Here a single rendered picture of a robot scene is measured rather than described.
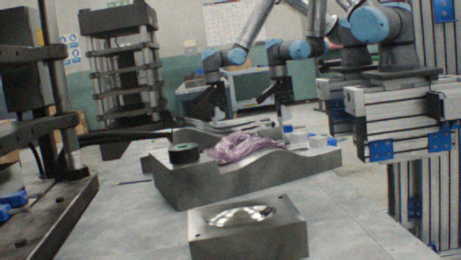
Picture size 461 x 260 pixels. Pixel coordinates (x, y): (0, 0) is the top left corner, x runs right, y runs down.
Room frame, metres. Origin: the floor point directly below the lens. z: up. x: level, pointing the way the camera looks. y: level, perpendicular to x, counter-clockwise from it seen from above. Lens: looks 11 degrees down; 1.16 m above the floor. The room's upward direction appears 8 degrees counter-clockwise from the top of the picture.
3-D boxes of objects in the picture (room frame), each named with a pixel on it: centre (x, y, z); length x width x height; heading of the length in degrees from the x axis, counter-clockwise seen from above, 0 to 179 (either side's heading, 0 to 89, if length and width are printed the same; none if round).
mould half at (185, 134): (1.49, 0.08, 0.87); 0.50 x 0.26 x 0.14; 94
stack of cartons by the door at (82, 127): (7.60, 3.20, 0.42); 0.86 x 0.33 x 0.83; 92
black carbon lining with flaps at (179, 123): (1.48, 0.06, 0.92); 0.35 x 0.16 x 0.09; 94
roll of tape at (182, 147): (1.01, 0.12, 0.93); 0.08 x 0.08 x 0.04
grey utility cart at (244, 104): (7.55, -0.49, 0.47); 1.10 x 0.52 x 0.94; 99
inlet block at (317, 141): (1.20, -0.30, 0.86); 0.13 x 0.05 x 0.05; 112
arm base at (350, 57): (1.85, -0.63, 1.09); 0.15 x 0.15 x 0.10
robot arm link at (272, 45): (1.65, -0.23, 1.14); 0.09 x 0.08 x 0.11; 38
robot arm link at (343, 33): (1.86, -0.63, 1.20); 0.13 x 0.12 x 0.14; 8
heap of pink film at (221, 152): (1.15, -0.03, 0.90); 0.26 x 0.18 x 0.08; 112
